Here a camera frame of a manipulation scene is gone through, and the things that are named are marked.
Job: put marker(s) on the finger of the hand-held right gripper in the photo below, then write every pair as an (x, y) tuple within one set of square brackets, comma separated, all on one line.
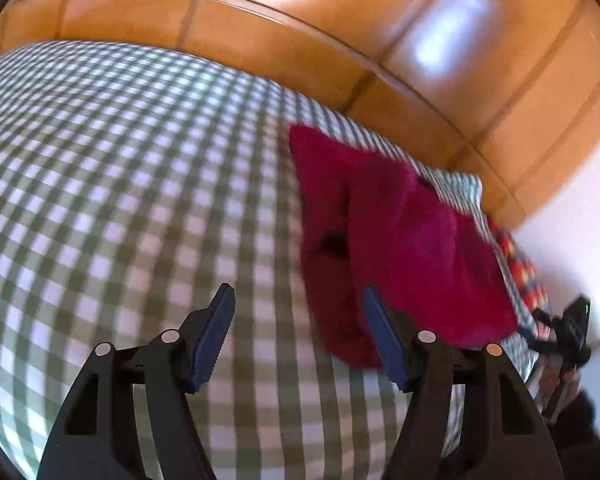
[(542, 348), (544, 317)]

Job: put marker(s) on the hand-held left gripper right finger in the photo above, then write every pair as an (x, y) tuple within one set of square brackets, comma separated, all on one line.
[(380, 335)]

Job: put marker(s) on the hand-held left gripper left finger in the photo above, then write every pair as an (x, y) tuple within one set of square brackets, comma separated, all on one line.
[(212, 340)]

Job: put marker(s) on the dark red garment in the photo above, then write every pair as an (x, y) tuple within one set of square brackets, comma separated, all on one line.
[(400, 240)]

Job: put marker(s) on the multicoloured checkered pillow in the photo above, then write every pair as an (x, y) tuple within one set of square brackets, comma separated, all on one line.
[(522, 270)]

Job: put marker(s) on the green checkered pillow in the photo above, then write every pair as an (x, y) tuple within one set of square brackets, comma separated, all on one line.
[(462, 187)]

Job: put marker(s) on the green checkered bedspread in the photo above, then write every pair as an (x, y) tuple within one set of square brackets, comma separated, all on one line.
[(130, 200)]

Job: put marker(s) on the wooden wardrobe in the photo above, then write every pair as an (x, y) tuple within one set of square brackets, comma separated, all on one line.
[(380, 35)]

